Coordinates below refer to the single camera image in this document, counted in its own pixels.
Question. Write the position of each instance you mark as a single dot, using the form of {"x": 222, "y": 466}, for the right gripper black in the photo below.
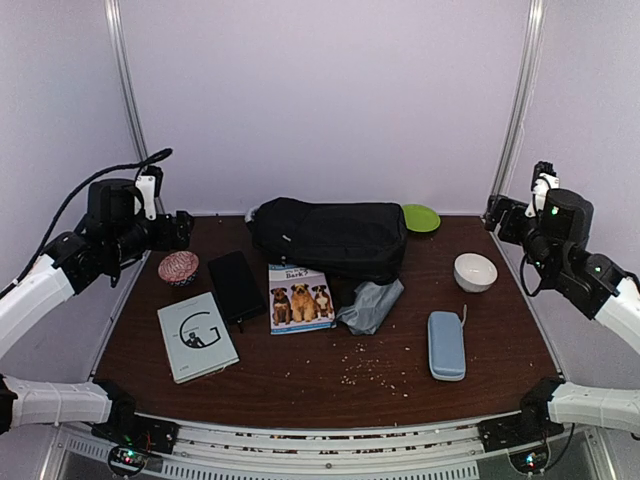
{"x": 496, "y": 212}

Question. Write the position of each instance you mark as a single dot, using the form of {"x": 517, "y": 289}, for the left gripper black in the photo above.
{"x": 165, "y": 241}

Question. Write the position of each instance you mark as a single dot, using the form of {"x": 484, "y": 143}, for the black backpack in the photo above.
{"x": 364, "y": 241}

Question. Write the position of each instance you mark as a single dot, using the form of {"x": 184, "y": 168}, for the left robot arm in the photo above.
{"x": 121, "y": 224}

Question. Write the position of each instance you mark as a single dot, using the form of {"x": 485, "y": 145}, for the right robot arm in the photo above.
{"x": 554, "y": 239}

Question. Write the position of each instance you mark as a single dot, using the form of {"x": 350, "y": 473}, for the patterned pink bowl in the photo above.
{"x": 179, "y": 269}

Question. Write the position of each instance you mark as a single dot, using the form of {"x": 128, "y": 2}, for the white ribbed bowl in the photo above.
{"x": 474, "y": 273}

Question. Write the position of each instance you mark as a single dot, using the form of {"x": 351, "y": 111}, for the green plate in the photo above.
{"x": 420, "y": 219}

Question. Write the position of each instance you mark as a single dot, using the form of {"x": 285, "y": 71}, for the grey book letter G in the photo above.
{"x": 196, "y": 338}

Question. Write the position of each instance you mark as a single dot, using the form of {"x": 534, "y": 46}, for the blue glasses case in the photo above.
{"x": 445, "y": 344}

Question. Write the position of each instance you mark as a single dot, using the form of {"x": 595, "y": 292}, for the dog picture book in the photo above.
{"x": 300, "y": 300}

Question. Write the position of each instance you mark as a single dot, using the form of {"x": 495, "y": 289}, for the grey cloth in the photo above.
{"x": 370, "y": 306}

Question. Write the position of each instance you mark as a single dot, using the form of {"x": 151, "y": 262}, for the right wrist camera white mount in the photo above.
{"x": 544, "y": 179}

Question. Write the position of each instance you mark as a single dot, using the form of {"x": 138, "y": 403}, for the right aluminium frame post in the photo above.
{"x": 525, "y": 86}

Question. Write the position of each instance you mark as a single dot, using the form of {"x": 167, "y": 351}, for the aluminium frame post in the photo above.
{"x": 525, "y": 86}
{"x": 118, "y": 42}

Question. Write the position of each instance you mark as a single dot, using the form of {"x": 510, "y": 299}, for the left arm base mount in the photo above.
{"x": 140, "y": 447}

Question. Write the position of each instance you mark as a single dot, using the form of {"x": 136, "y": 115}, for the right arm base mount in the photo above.
{"x": 520, "y": 437}

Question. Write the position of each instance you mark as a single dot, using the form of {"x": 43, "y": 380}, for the left aluminium frame post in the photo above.
{"x": 118, "y": 42}

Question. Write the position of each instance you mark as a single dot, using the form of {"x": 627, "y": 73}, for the front aluminium rail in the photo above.
{"x": 450, "y": 450}

